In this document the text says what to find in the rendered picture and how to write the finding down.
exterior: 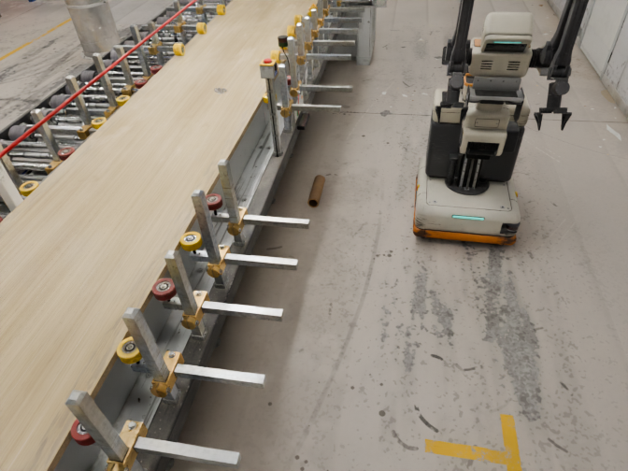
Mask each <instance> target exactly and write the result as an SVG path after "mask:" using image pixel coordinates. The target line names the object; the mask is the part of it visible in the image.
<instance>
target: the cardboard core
mask: <svg viewBox="0 0 628 471"><path fill-rule="evenodd" d="M324 182H325V177H324V176H322V175H318V176H316V177H315V179H314V183H313V186H312V189H311V193H310V196H309V198H308V202H307V203H308V205H309V206H310V207H317V206H318V205H319V202H320V199H321V193H322V189H323V185H324Z"/></svg>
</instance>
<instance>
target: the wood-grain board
mask: <svg viewBox="0 0 628 471"><path fill-rule="evenodd" d="M313 3H314V4H315V5H317V4H318V3H317V0H233V1H232V2H231V3H230V4H229V5H228V6H227V7H226V13H225V15H217V16H216V17H215V18H214V19H213V20H212V21H211V22H210V23H209V24H208V25H207V33H206V34H198V35H196V36H195V37H194V38H193V39H192V40H191V41H190V42H189V43H188V44H187V45H186V46H185V54H184V56H176V55H175V56H174V57H173V58H172V59H171V60H170V61H169V62H168V63H167V64H166V65H165V66H164V67H163V68H162V69H161V70H160V71H159V72H158V73H157V74H156V75H154V76H153V77H152V78H151V79H150V80H149V81H148V82H147V83H146V84H145V85H144V86H143V87H142V88H141V89H140V90H139V91H138V92H137V93H136V94H134V95H133V96H132V97H131V98H130V99H129V100H128V101H127V102H126V103H125V104H124V105H123V106H122V107H121V108H120V109H119V110H118V111H117V112H116V113H115V114H114V115H112V116H111V117H110V118H109V119H108V120H107V121H106V122H105V123H104V124H103V125H102V126H101V127H100V128H99V129H98V130H97V131H96V132H95V133H94V134H93V135H91V136H90V137H89V138H88V139H87V140H86V141H85V142H84V143H83V144H82V145H81V146H80V147H79V148H78V149H77V150H76V151H75V152H74V153H73V154H72V155H70V156H69V157H68V158H67V159H66V160H65V161H64V162H63V163H62V164H61V165H60V166H59V167H58V168H57V169H56V170H55V171H54V172H53V173H52V174H51V175H49V176H48V177H47V178H46V179H45V180H44V181H43V182H42V183H41V184H40V185H39V186H38V187H37V188H36V189H35V190H34V191H33V192H32V193H31V194H30V195H28V196H27V197H26V198H25V199H24V200H23V201H22V202H21V203H20V204H19V205H18V206H17V207H16V208H15V209H14V210H13V211H12V212H11V213H10V214H9V215H7V216H6V217H5V218H4V219H3V220H2V221H1V222H0V471H54V469H55V467H56V465H57V464H58V463H59V461H60V459H61V458H62V456H63V454H64V452H65V450H66V448H67V446H68V445H69V443H70V441H71V439H72V436H71V427H72V424H73V423H74V421H75V420H76V419H77V418H76V417H75V416H74V415H73V413H72V412H71V411H70V410H69V408H68V407H67V406H66V405H65V404H64V403H65V402H66V400H67V399H68V397H69V395H70V394H71V392H72V391H73V390H78V391H84V392H88V394H89V395H90V396H91V398H92V399H93V400H94V398H95V396H96V395H97V394H98V392H99V390H100V389H101V387H102V385H103V383H104V381H105V380H106V378H107V375H108V374H109V372H110V370H111V368H112V367H113V365H114V364H115V362H116V361H117V359H118V357H119V356H118V354H117V347H118V346H119V344H120V343H121V342H122V341H123V340H124V339H125V338H128V337H130V335H131V334H130V333H129V331H128V329H127V327H126V325H125V323H124V321H123V319H122V315H123V314H124V312H125V310H126V309H127V308H128V307H135V308H140V310H141V312H142V314H143V312H144V311H145V309H146V307H147V305H148V304H149V302H150V299H151V298H152V296H153V292H152V286H153V284H154V283H155V282H156V281H158V280H160V279H162V278H163V277H164V275H165V273H166V271H167V270H168V268H167V265H166V262H165V260H164V257H165V255H166V254H167V252H168V251H169V250H179V249H180V247H181V244H180V238H181V237H182V236H183V235H184V234H186V233H188V232H190V230H191V228H192V227H193V224H194V222H195V221H196V219H197V217H196V213H195V210H194V206H193V200H192V198H191V195H192V194H193V191H194V190H202V191H204V192H205V196H207V195H208V194H211V193H212V191H213V189H214V187H215V186H216V184H217V182H218V180H219V179H220V173H219V169H218V163H219V161H220V160H228V161H230V159H231V158H232V156H233V154H234V152H235V151H236V148H237V146H238V145H239V143H240V141H241V139H242V137H243V136H244V134H245V133H246V131H247V130H248V128H249V126H250V124H251V122H252V120H253V118H254V117H255V115H256V113H257V111H258V109H259V108H260V106H261V104H262V102H263V101H264V99H263V95H264V94H265V93H267V91H266V84H265V78H261V74H260V66H259V64H260V62H261V61H262V59H267V58H269V59H270V53H271V50H280V53H284V52H285V53H289V52H288V50H284V52H283V50H281V49H280V48H279V46H278V36H287V27H288V25H294V15H302V16H303V17H305V16H308V15H307V13H308V8H309V7H310V8H311V6H312V4H313ZM219 87H220V88H221V89H223V88H224V89H226V90H227V92H224V93H222V94H218V93H215V91H214V89H215V88H217V89H218V88H219Z"/></svg>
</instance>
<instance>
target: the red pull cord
mask: <svg viewBox="0 0 628 471"><path fill-rule="evenodd" d="M196 1H197V0H192V2H191V3H189V4H188V5H187V6H186V7H184V8H183V9H182V10H180V11H179V12H178V13H176V14H175V15H174V16H173V17H171V18H170V19H169V20H168V21H166V22H165V23H164V24H162V25H161V26H160V27H158V28H157V29H156V30H155V31H153V32H152V33H151V34H150V35H148V36H147V37H145V38H144V39H143V40H142V41H140V42H139V43H138V44H137V45H135V46H134V47H133V48H132V49H130V50H129V51H127V52H126V53H125V54H124V55H123V56H122V57H121V58H120V59H118V60H117V61H116V62H115V63H113V64H112V65H110V66H109V67H108V68H107V69H105V70H104V71H103V72H102V73H100V74H99V75H98V76H97V77H95V78H94V79H92V80H91V81H90V82H89V83H87V84H86V85H85V86H84V87H82V88H81V89H80V90H79V91H77V92H76V93H74V94H73V95H72V96H71V97H69V98H68V99H67V100H66V101H64V102H63V103H62V104H61V105H59V106H58V107H57V108H55V109H54V110H53V111H52V112H51V113H50V114H49V115H47V116H46V117H45V118H44V119H42V120H41V121H39V122H38V123H37V124H36V125H34V126H33V127H32V128H31V129H29V130H28V131H27V132H26V133H24V134H23V135H22V136H20V137H19V138H18V139H16V140H15V141H14V142H13V143H11V144H10V145H9V146H8V147H6V148H5V149H4V150H2V151H1V152H0V159H1V158H2V157H3V156H4V155H6V154H7V153H8V152H9V151H11V150H12V149H13V148H15V147H16V146H17V145H18V144H20V143H21V142H22V141H23V140H24V139H25V138H26V137H27V136H29V135H30V134H31V133H32V132H34V131H35V130H36V129H37V128H39V127H40V126H41V125H42V124H44V123H45V122H46V121H48V120H49V119H50V118H51V117H53V116H54V115H55V114H56V113H58V112H59V111H60V110H61V109H63V108H64V107H65V106H66V105H68V104H69V103H70V102H71V101H73V100H74V99H75V98H76V97H78V96H79V95H80V94H81V93H83V92H84V91H85V90H87V89H88V88H89V87H90V86H92V85H93V84H94V83H95V82H96V81H97V80H99V79H100V78H101V77H103V76H104V75H105V74H106V73H107V72H108V71H110V70H111V69H112V68H113V67H114V66H116V65H117V64H118V63H120V62H121V61H122V60H123V59H125V58H126V57H127V56H128V55H130V54H131V53H132V52H133V51H135V50H136V49H137V48H139V47H140V46H141V45H142V44H144V43H145V42H146V41H147V40H149V39H150V38H151V37H152V36H154V35H155V34H156V33H157V32H159V31H160V30H161V29H162V28H164V27H165V26H166V25H167V24H168V23H170V22H171V21H172V20H174V19H175V18H176V17H177V16H178V15H179V14H180V13H182V12H183V11H184V10H185V9H187V8H188V7H189V6H191V5H192V4H193V3H194V2H196Z"/></svg>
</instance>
